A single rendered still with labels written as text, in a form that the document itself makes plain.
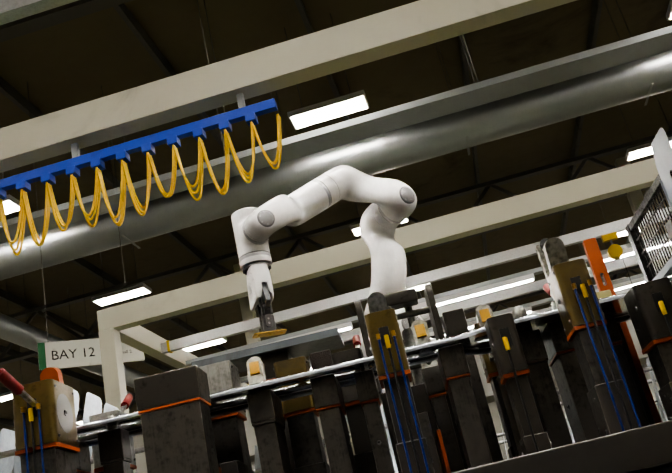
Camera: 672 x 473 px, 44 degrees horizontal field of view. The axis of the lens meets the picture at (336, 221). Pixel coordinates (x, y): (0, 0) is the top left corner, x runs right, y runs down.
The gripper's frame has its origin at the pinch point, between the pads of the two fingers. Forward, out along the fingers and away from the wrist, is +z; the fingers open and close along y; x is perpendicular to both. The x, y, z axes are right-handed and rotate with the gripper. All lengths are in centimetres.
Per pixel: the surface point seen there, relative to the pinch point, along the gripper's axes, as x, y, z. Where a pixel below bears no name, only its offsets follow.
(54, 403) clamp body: -51, 41, 22
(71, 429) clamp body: -49, 35, 25
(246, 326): 134, -688, -207
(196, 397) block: -26, 48, 26
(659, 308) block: 51, 80, 31
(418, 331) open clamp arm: 25.9, 31.9, 15.8
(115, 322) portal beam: -9, -619, -209
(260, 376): -8.2, 18.7, 17.2
